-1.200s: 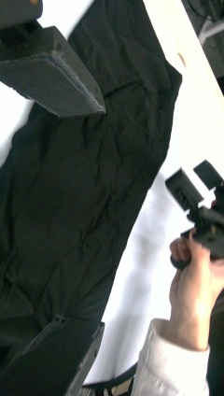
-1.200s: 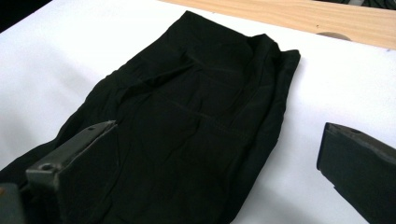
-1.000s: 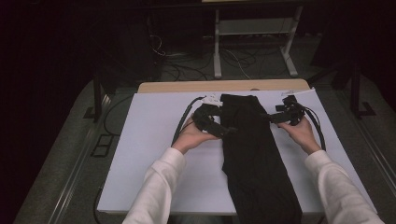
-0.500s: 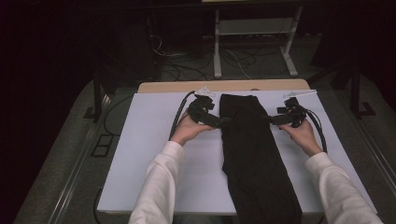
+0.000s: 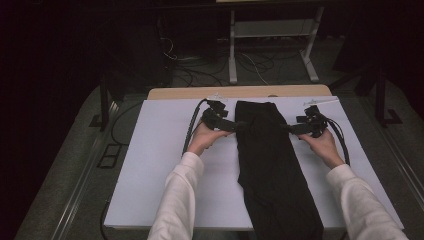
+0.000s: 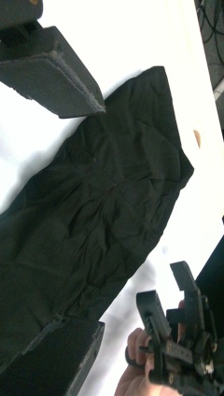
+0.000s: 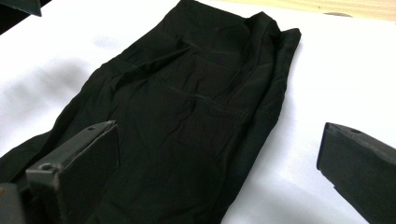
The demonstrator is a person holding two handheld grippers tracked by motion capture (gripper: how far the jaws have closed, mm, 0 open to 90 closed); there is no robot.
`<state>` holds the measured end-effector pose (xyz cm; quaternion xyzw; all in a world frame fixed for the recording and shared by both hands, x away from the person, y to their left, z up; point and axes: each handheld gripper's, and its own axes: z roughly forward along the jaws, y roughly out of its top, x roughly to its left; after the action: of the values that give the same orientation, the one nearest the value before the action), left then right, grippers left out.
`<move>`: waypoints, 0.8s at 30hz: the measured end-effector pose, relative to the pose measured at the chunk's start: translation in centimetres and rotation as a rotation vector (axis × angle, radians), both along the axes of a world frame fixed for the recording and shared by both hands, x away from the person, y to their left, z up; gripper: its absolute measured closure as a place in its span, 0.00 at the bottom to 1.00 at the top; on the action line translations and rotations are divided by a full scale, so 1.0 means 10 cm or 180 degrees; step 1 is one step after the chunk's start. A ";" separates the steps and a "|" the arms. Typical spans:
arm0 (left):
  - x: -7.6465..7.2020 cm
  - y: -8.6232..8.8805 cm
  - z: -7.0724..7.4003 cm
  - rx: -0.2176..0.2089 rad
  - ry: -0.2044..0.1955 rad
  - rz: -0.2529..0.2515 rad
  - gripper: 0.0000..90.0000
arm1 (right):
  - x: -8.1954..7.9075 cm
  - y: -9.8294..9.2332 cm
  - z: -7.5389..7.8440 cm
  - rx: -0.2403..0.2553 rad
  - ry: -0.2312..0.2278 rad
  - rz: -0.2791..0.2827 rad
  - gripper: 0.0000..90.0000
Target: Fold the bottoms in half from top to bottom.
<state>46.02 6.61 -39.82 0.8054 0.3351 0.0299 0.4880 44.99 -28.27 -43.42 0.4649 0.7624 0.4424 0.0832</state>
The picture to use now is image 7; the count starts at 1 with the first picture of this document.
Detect dark round table grommet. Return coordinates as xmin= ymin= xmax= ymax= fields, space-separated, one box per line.
xmin=322 ymin=11 xmax=353 ymax=19

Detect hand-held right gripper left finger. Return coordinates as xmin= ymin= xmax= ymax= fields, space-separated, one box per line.
xmin=25 ymin=119 xmax=121 ymax=224

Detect black pants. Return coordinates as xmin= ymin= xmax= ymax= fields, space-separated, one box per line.
xmin=0 ymin=0 xmax=303 ymax=224

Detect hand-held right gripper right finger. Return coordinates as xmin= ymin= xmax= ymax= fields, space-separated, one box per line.
xmin=316 ymin=121 xmax=396 ymax=224

